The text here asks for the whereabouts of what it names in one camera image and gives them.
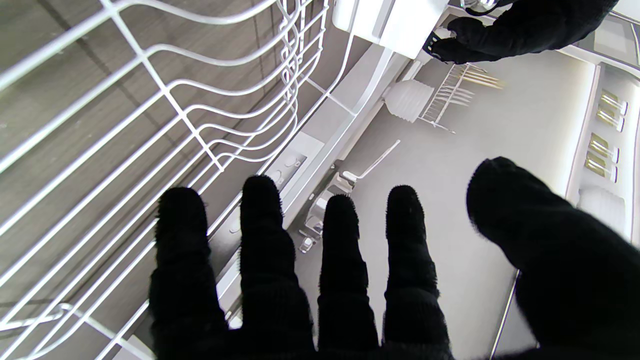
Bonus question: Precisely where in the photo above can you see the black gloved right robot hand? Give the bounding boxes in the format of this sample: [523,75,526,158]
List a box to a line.
[149,156,640,360]

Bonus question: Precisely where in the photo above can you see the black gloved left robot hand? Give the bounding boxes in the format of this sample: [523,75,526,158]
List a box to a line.
[424,0,621,64]

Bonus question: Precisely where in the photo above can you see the metal spoon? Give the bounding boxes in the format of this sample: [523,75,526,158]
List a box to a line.
[461,0,501,13]

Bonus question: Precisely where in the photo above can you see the white plastic utensil holder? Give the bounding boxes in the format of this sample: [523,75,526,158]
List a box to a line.
[332,0,451,60]

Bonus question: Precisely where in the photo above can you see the printed kitchen backdrop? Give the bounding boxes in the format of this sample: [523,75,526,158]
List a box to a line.
[115,0,640,360]

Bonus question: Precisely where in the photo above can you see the white wire dish rack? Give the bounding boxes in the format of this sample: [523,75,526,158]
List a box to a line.
[0,0,396,360]

